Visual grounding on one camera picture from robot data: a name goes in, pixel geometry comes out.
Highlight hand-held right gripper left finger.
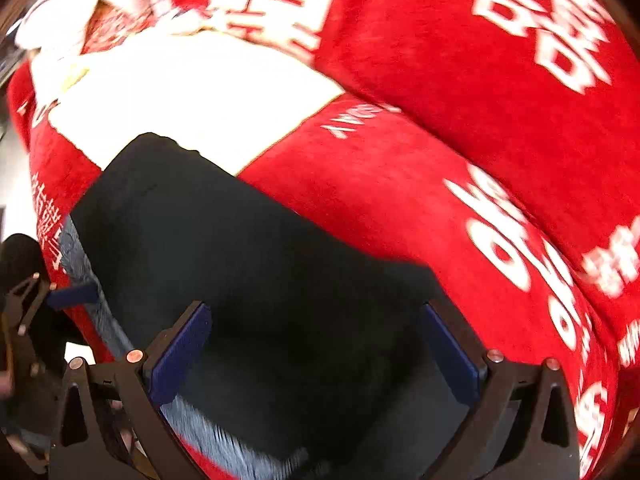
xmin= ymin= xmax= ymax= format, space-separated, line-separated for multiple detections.
xmin=49 ymin=301 xmax=213 ymax=480

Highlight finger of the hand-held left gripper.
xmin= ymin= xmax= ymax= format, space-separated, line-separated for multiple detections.
xmin=2 ymin=272 xmax=99 ymax=341

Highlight black pants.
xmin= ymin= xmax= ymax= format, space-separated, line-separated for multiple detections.
xmin=70 ymin=132 xmax=521 ymax=480

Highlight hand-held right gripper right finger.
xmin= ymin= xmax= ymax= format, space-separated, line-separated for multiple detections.
xmin=420 ymin=301 xmax=581 ymax=480

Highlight folded red printed blanket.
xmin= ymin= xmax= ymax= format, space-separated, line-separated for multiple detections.
xmin=165 ymin=0 xmax=640 ymax=376

